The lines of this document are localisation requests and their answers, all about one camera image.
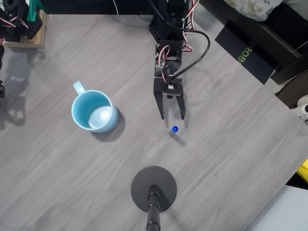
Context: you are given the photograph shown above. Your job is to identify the light blue mug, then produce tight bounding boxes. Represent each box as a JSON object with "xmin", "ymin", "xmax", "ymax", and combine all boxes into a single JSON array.
[{"xmin": 71, "ymin": 80, "xmax": 119, "ymax": 134}]

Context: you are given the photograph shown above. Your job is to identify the dark wooden furniture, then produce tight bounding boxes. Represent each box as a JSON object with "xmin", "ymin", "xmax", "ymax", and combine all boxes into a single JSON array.
[{"xmin": 197, "ymin": 0, "xmax": 308, "ymax": 85}]

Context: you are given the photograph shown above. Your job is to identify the black box green lettering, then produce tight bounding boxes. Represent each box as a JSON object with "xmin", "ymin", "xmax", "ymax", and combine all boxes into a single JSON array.
[{"xmin": 214, "ymin": 19, "xmax": 280, "ymax": 85}]

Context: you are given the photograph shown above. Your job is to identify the dark brown round furniture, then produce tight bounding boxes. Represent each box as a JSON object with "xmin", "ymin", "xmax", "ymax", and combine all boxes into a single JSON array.
[{"xmin": 274, "ymin": 71, "xmax": 308, "ymax": 109}]

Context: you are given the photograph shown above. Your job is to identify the black leader arm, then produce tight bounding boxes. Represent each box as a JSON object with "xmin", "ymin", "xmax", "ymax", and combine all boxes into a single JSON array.
[{"xmin": 0, "ymin": 0, "xmax": 43, "ymax": 98}]

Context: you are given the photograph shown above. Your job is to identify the red white servo wire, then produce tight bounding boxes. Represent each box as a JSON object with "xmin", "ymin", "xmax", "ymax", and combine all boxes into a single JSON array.
[
  {"xmin": 180, "ymin": 0, "xmax": 200, "ymax": 52},
  {"xmin": 155, "ymin": 45, "xmax": 172, "ymax": 84}
]

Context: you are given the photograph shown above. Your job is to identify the green table clamp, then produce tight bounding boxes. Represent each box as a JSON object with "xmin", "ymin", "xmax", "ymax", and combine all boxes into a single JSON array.
[{"xmin": 26, "ymin": 0, "xmax": 48, "ymax": 22}]

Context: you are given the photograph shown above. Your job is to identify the white green patterned cushion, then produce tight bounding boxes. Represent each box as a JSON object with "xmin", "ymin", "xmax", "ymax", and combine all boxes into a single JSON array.
[{"xmin": 223, "ymin": 0, "xmax": 284, "ymax": 22}]

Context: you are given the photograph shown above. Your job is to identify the blue marker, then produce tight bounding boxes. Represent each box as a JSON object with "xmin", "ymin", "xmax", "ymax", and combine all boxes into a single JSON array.
[{"xmin": 168, "ymin": 125, "xmax": 180, "ymax": 138}]

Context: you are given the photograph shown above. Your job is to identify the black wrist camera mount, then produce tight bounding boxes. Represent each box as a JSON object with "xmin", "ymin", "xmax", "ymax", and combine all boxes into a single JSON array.
[{"xmin": 161, "ymin": 77, "xmax": 181, "ymax": 100}]

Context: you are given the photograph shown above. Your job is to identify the wooden base board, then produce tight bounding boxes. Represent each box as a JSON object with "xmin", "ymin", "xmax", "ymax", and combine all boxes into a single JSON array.
[{"xmin": 4, "ymin": 11, "xmax": 48, "ymax": 49}]

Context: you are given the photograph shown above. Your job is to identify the black round-base camera stand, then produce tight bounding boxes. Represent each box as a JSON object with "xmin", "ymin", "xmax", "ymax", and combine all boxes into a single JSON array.
[{"xmin": 130, "ymin": 166, "xmax": 178, "ymax": 231}]

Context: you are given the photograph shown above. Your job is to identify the light grey cloth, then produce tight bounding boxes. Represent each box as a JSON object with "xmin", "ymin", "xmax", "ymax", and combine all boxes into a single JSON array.
[{"xmin": 245, "ymin": 184, "xmax": 308, "ymax": 231}]

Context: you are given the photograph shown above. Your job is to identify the yellow object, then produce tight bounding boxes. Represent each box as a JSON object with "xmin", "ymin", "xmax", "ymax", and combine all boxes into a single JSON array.
[{"xmin": 296, "ymin": 158, "xmax": 308, "ymax": 182}]

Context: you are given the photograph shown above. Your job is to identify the white object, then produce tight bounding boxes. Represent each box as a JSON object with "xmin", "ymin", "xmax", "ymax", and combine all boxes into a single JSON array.
[{"xmin": 291, "ymin": 95, "xmax": 308, "ymax": 125}]

